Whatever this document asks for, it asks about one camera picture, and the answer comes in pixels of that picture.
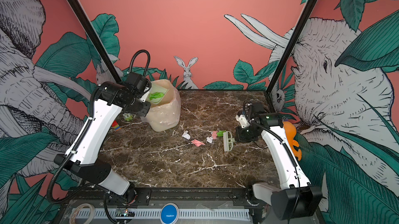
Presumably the light green dustpan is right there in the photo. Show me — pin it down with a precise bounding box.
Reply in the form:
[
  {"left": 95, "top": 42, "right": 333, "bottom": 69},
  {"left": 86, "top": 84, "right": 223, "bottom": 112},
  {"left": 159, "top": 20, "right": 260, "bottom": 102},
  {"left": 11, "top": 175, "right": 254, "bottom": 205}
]
[{"left": 146, "top": 81, "right": 169, "bottom": 105}]

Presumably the light green hand brush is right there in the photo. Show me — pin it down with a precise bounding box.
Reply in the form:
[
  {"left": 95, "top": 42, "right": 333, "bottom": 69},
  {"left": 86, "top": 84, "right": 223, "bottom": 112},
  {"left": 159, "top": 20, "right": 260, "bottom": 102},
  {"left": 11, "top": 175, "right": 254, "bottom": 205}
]
[{"left": 223, "top": 131, "right": 235, "bottom": 152}]

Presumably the beige trash bin with liner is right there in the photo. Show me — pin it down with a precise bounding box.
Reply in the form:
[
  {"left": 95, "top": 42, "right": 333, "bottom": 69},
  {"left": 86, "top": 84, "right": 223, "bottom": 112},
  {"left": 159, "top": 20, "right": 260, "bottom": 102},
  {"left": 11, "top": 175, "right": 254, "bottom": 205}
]
[{"left": 140, "top": 79, "right": 181, "bottom": 132}]

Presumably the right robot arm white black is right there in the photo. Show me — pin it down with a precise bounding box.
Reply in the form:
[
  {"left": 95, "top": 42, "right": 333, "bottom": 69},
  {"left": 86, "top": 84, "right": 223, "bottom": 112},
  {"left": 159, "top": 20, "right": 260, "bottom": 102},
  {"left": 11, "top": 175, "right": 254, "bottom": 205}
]
[{"left": 236, "top": 101, "right": 323, "bottom": 221}]

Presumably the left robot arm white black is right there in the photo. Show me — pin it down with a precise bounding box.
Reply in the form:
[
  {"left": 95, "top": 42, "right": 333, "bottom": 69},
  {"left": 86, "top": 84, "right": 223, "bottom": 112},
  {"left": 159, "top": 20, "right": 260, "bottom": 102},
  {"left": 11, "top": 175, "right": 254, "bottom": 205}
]
[{"left": 46, "top": 72, "right": 152, "bottom": 205}]

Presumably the small green frog toy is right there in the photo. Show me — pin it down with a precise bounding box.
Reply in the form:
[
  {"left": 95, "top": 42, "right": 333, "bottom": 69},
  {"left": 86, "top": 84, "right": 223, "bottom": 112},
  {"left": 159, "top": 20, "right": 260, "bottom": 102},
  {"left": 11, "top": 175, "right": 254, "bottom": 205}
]
[{"left": 123, "top": 113, "right": 134, "bottom": 122}]

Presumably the green paper scrap centre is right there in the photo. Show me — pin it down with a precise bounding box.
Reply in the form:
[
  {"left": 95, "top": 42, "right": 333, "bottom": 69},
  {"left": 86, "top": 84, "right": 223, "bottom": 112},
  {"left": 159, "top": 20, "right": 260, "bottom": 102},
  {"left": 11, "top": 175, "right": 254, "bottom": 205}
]
[{"left": 148, "top": 92, "right": 165, "bottom": 103}]

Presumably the green paper scrap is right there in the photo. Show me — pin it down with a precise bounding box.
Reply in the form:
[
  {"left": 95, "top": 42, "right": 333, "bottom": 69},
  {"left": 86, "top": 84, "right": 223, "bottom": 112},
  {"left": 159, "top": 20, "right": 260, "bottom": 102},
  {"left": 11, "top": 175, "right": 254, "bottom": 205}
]
[
  {"left": 148, "top": 92, "right": 165, "bottom": 103},
  {"left": 217, "top": 130, "right": 226, "bottom": 137}
]

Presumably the orange plush toy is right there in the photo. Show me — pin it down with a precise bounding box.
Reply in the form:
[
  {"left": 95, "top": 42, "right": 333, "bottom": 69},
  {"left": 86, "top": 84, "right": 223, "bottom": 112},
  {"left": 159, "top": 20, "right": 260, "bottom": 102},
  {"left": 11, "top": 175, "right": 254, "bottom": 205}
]
[{"left": 283, "top": 121, "right": 302, "bottom": 161}]

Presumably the red blue toy block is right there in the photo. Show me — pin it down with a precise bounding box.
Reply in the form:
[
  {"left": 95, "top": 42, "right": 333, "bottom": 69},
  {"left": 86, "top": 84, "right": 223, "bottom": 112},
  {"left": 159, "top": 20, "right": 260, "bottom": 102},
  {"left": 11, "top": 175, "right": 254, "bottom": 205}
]
[{"left": 111, "top": 121, "right": 121, "bottom": 130}]

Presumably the green paper scrap upper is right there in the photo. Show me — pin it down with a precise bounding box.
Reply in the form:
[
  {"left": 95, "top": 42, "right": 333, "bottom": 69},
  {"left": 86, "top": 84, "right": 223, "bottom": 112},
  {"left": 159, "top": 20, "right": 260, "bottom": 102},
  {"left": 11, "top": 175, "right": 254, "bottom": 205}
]
[{"left": 217, "top": 130, "right": 226, "bottom": 137}]

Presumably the pink paper scrap upper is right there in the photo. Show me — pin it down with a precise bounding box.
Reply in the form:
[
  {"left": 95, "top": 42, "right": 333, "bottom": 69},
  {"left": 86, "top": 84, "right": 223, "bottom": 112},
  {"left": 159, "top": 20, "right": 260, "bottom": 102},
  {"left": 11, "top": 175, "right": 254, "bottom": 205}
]
[{"left": 212, "top": 131, "right": 218, "bottom": 140}]

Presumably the pink paper scrap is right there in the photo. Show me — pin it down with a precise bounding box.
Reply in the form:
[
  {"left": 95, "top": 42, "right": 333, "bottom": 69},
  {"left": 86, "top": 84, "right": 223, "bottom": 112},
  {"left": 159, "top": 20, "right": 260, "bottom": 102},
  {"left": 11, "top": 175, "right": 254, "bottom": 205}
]
[
  {"left": 212, "top": 131, "right": 218, "bottom": 140},
  {"left": 191, "top": 139, "right": 205, "bottom": 147}
]

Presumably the small white paper scrap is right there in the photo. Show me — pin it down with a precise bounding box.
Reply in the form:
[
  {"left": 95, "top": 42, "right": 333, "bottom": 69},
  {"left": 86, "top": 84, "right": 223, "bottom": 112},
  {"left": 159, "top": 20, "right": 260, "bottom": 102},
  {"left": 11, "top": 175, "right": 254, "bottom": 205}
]
[{"left": 206, "top": 137, "right": 214, "bottom": 144}]

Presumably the pink paper scrap middle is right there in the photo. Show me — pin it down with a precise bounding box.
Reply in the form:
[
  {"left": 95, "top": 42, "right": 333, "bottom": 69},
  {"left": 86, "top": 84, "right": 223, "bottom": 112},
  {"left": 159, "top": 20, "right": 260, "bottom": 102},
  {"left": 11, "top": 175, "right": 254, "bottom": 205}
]
[{"left": 191, "top": 139, "right": 205, "bottom": 147}]

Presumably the white paper scrap upper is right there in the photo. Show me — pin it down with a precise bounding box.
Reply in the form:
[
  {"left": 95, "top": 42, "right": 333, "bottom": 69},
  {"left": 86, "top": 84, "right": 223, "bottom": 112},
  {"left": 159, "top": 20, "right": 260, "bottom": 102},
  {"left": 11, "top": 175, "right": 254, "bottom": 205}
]
[{"left": 182, "top": 130, "right": 191, "bottom": 140}]

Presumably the blue round button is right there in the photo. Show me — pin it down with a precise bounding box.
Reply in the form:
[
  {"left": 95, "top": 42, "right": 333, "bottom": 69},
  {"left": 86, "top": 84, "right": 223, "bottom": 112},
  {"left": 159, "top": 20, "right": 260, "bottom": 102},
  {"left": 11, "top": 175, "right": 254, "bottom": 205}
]
[{"left": 160, "top": 203, "right": 180, "bottom": 224}]

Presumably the coiled clear tube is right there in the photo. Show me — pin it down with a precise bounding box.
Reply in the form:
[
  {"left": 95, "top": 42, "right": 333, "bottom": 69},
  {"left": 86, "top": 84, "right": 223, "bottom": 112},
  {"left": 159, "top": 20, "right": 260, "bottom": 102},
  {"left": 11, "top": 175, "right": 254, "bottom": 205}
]
[{"left": 69, "top": 203, "right": 96, "bottom": 224}]

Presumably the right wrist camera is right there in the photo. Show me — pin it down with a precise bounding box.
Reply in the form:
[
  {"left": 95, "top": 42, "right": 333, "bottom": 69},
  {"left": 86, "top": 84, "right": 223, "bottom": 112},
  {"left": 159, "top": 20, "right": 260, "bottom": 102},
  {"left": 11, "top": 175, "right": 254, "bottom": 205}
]
[{"left": 235, "top": 114, "right": 250, "bottom": 129}]

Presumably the left black frame post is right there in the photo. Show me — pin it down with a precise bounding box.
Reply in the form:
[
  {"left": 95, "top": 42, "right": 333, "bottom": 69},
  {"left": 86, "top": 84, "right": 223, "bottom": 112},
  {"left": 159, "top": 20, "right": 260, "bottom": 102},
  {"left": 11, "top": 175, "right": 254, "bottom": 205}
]
[{"left": 67, "top": 0, "right": 122, "bottom": 84}]

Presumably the black frame post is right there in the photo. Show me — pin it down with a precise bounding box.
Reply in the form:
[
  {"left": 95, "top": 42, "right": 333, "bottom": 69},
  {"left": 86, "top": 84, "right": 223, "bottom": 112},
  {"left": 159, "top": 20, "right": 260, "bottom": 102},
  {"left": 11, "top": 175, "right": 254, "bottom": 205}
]
[
  {"left": 266, "top": 0, "right": 318, "bottom": 96},
  {"left": 67, "top": 0, "right": 122, "bottom": 84}
]

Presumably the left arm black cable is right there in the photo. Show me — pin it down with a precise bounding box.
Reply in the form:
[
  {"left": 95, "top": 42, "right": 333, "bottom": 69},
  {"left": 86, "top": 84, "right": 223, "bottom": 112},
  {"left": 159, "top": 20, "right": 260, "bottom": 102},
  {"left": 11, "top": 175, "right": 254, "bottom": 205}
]
[{"left": 128, "top": 49, "right": 151, "bottom": 78}]

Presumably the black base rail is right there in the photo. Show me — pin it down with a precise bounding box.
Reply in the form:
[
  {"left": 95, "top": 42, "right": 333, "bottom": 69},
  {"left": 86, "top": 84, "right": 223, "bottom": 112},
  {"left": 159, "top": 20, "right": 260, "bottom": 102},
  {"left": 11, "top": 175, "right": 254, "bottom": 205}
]
[{"left": 66, "top": 187, "right": 315, "bottom": 207}]

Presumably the white slotted cable duct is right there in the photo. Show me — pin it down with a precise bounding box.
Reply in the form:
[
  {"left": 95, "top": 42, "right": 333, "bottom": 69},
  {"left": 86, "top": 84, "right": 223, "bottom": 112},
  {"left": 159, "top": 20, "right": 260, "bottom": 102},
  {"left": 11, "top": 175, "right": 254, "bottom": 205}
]
[{"left": 69, "top": 208, "right": 250, "bottom": 222}]

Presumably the right black frame post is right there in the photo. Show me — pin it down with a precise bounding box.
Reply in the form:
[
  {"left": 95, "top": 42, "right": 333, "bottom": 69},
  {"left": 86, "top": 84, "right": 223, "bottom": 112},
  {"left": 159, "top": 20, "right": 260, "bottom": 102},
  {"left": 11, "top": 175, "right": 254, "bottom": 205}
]
[{"left": 266, "top": 0, "right": 318, "bottom": 96}]

